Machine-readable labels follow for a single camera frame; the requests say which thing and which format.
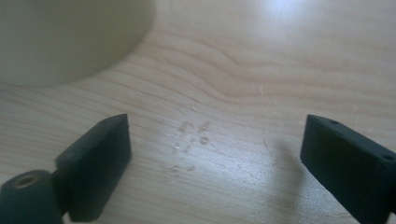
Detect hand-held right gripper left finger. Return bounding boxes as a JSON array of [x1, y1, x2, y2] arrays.
[[51, 113, 133, 223]]

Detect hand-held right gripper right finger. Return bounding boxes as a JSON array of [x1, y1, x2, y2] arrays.
[[300, 114, 396, 224]]

